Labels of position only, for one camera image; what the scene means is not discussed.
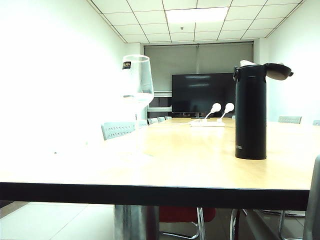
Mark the black thermos cup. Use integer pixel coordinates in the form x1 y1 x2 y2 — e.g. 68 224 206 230
233 59 295 160

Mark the clear stemmed wine glass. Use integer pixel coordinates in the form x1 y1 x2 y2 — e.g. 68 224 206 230
119 54 155 161

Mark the white power strip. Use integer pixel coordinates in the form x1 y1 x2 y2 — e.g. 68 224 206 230
190 120 226 128

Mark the large black TV screen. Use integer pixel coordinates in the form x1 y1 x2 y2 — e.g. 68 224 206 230
171 72 237 113

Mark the red chair with chrome legs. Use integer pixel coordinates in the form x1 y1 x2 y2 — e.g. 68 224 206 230
159 206 216 240

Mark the metal table leg column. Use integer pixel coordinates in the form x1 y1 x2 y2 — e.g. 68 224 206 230
113 204 161 240

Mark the bright ceiling light panel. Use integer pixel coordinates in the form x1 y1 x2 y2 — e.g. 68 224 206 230
165 6 230 23

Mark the dark chair with chrome legs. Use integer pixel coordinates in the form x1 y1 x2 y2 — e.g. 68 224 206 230
229 208 307 240

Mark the white power strip cable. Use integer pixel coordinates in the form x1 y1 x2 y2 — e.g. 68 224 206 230
147 120 195 128

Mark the dark low wall cabinet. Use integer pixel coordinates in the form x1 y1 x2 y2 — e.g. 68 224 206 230
147 91 173 118

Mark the dark grey blurred post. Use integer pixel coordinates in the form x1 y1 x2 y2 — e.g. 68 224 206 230
303 154 320 240

